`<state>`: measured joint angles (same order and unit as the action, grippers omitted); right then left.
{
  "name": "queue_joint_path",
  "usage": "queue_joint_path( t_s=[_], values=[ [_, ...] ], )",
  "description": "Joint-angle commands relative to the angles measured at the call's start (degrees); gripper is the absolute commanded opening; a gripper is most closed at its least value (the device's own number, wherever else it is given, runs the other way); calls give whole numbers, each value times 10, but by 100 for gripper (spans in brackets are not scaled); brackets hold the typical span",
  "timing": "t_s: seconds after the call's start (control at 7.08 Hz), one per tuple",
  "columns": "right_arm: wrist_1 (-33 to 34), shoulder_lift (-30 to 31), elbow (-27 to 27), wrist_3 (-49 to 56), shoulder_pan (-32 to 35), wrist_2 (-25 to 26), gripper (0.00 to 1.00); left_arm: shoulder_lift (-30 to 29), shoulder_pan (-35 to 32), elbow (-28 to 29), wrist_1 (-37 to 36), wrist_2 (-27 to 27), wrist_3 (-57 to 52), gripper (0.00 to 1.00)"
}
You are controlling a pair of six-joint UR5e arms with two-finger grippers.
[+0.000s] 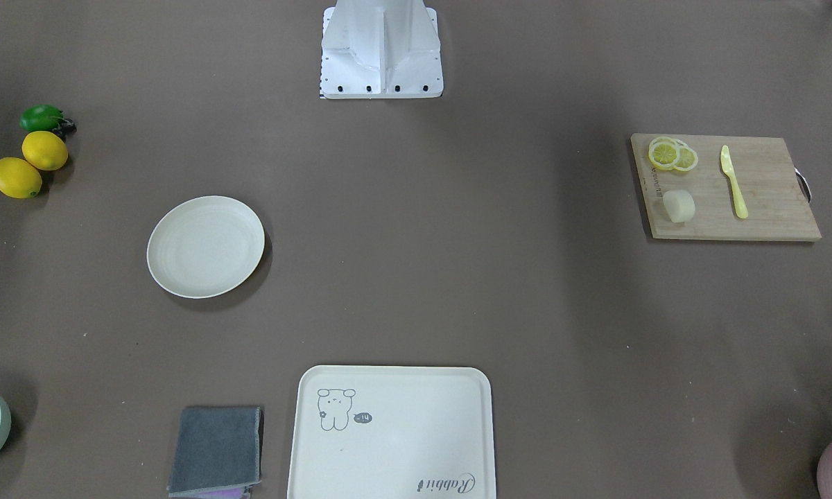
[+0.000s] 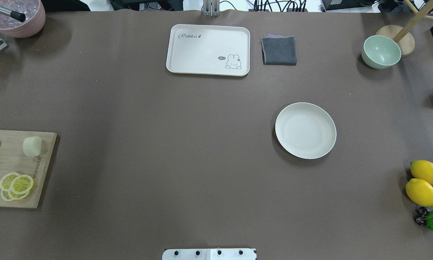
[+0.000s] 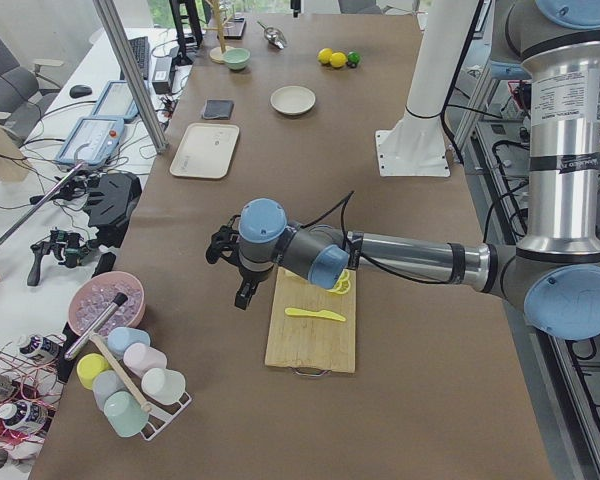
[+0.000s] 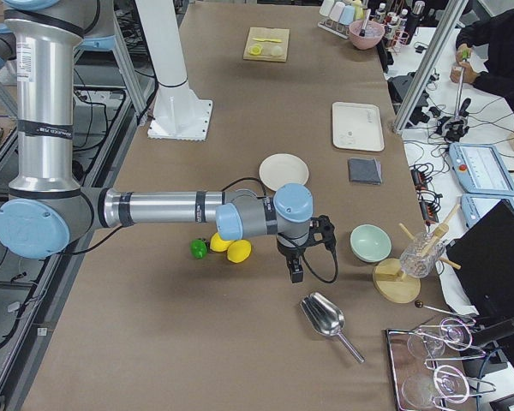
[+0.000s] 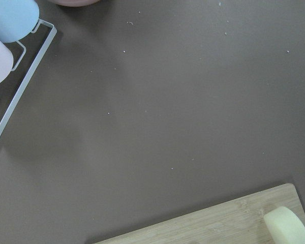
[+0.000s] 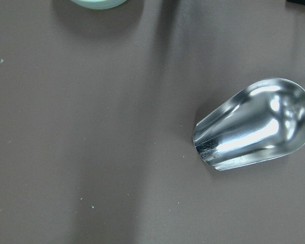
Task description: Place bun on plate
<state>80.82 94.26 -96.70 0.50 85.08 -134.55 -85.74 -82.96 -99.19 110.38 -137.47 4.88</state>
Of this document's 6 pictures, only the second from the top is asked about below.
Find cream rabbit serving tray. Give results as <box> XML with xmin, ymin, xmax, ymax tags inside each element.
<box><xmin>166</xmin><ymin>24</ymin><xmax>250</xmax><ymax>76</ymax></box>

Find round cream plate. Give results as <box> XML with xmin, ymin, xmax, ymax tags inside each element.
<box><xmin>275</xmin><ymin>102</ymin><xmax>337</xmax><ymax>160</ymax></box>

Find folded dark grey cloth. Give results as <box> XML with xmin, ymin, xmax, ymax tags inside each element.
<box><xmin>261</xmin><ymin>34</ymin><xmax>297</xmax><ymax>66</ymax></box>

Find mint green bowl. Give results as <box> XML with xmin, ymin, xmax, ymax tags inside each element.
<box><xmin>361</xmin><ymin>35</ymin><xmax>402</xmax><ymax>69</ymax></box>

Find top lemon slice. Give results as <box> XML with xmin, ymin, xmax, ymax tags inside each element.
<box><xmin>9</xmin><ymin>175</ymin><xmax>34</xmax><ymax>195</ymax></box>

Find lemon slice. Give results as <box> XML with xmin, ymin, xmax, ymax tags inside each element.
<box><xmin>1</xmin><ymin>190</ymin><xmax>30</xmax><ymax>202</ymax></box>
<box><xmin>9</xmin><ymin>175</ymin><xmax>34</xmax><ymax>195</ymax></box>
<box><xmin>0</xmin><ymin>172</ymin><xmax>20</xmax><ymax>191</ymax></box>

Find wooden cutting board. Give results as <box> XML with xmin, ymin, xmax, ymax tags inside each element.
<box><xmin>0</xmin><ymin>130</ymin><xmax>57</xmax><ymax>209</ymax></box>

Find wooden stand with round base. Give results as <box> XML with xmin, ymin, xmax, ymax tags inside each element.
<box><xmin>376</xmin><ymin>0</ymin><xmax>433</xmax><ymax>58</ymax></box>

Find upper yellow lemon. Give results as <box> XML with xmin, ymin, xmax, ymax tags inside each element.
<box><xmin>410</xmin><ymin>160</ymin><xmax>433</xmax><ymax>185</ymax></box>

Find yellow lemon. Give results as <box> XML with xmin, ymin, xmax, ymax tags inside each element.
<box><xmin>406</xmin><ymin>178</ymin><xmax>433</xmax><ymax>207</ymax></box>
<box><xmin>410</xmin><ymin>160</ymin><xmax>433</xmax><ymax>185</ymax></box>

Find lower yellow lemon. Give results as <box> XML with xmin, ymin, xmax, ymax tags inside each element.
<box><xmin>406</xmin><ymin>178</ymin><xmax>433</xmax><ymax>207</ymax></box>

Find pink bowl with ice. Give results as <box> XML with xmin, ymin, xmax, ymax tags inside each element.
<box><xmin>0</xmin><ymin>0</ymin><xmax>45</xmax><ymax>38</ymax></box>

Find left lemon slice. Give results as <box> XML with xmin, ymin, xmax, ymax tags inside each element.
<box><xmin>0</xmin><ymin>172</ymin><xmax>20</xmax><ymax>191</ymax></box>

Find bottom lemon slice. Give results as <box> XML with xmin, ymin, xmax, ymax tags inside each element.
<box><xmin>1</xmin><ymin>190</ymin><xmax>30</xmax><ymax>202</ymax></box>

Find dark cherries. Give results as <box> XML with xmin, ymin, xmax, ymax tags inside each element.
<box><xmin>414</xmin><ymin>206</ymin><xmax>430</xmax><ymax>226</ymax></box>

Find metal rod with black tip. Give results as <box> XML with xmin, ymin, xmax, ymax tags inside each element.
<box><xmin>0</xmin><ymin>6</ymin><xmax>26</xmax><ymax>22</ymax></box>

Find silver metal camera post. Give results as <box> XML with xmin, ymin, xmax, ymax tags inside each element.
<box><xmin>202</xmin><ymin>0</ymin><xmax>221</xmax><ymax>17</ymax></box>

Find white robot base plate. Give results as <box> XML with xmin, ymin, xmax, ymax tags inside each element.
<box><xmin>162</xmin><ymin>248</ymin><xmax>257</xmax><ymax>260</ymax></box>

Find black cables bundle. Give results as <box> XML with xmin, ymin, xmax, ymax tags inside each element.
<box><xmin>251</xmin><ymin>0</ymin><xmax>309</xmax><ymax>13</ymax></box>

